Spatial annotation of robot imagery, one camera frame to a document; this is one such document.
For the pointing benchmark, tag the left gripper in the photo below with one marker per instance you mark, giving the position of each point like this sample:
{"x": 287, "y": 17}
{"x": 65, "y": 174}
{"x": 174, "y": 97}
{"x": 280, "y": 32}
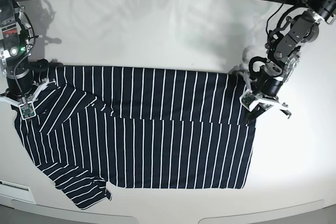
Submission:
{"x": 269, "y": 86}

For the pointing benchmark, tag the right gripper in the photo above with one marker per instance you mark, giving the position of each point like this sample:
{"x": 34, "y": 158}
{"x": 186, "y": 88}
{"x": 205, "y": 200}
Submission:
{"x": 22, "y": 86}

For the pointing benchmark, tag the navy white striped T-shirt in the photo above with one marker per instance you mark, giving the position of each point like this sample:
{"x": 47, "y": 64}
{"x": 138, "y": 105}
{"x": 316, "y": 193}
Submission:
{"x": 138, "y": 128}

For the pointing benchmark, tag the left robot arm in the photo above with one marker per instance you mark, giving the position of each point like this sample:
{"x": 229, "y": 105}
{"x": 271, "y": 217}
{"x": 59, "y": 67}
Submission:
{"x": 285, "y": 41}

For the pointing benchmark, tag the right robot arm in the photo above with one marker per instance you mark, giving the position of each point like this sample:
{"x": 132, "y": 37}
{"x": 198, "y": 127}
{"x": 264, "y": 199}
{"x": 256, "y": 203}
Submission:
{"x": 18, "y": 39}

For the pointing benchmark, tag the white label sticker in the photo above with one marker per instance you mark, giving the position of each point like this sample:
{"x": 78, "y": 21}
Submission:
{"x": 16, "y": 192}

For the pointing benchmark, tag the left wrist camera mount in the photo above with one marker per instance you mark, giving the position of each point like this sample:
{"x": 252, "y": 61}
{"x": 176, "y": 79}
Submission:
{"x": 249, "y": 100}

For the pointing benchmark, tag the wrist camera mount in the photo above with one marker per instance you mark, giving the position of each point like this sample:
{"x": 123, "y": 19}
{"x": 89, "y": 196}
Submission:
{"x": 25, "y": 104}
{"x": 249, "y": 100}

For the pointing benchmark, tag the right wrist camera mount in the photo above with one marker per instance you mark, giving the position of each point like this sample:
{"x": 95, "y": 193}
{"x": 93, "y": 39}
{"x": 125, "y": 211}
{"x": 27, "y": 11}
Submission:
{"x": 25, "y": 104}

